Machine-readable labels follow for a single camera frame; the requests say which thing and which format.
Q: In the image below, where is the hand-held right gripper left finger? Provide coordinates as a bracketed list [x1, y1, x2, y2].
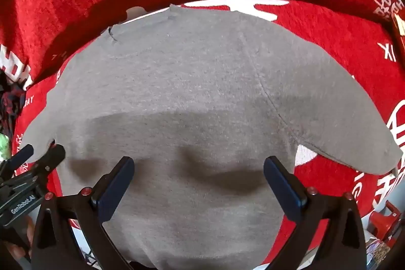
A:
[31, 156, 135, 270]

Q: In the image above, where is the red printed blanket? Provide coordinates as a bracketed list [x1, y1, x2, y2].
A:
[0, 0, 405, 270]

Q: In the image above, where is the patterned box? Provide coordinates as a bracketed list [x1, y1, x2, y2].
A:
[365, 238, 392, 269]

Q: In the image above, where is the dark red plaid cloth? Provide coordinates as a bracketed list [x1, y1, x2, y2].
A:
[0, 72, 26, 134]

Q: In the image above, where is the grey sweater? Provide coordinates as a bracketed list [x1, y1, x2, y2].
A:
[19, 4, 403, 270]

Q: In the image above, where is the green object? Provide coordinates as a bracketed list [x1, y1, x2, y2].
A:
[0, 134, 12, 161]

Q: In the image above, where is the red plastic stool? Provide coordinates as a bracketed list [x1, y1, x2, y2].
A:
[369, 200, 401, 243]

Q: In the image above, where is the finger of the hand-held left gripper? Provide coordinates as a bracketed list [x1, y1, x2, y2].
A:
[31, 144, 67, 192]
[6, 144, 35, 170]

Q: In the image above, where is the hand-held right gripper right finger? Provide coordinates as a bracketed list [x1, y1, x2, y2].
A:
[263, 156, 368, 270]

